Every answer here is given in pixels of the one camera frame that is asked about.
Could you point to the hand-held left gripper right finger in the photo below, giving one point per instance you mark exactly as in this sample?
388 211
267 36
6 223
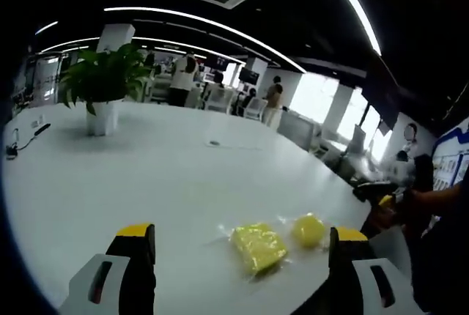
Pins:
361 285

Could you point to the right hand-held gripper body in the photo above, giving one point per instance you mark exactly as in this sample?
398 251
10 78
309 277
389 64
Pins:
390 252

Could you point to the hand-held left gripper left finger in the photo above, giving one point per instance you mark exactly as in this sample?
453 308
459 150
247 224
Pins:
110 289

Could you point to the round yellow silicone block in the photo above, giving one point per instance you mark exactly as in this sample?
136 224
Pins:
308 230

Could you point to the square yellow silicone block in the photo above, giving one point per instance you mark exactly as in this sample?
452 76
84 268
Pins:
258 247

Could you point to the grey office cabinet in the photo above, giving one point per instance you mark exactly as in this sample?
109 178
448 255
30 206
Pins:
298 130

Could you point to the white office chair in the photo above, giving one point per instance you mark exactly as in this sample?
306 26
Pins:
219 99
256 108

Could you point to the white plant pot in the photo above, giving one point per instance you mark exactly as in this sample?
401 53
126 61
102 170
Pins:
102 119

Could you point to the green leafy plant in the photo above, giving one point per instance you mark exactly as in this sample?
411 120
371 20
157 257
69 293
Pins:
106 73

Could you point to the blue wall poster board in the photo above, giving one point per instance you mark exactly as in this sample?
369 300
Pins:
452 154

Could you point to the dark wall monitor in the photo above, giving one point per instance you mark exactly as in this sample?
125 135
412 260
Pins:
249 74

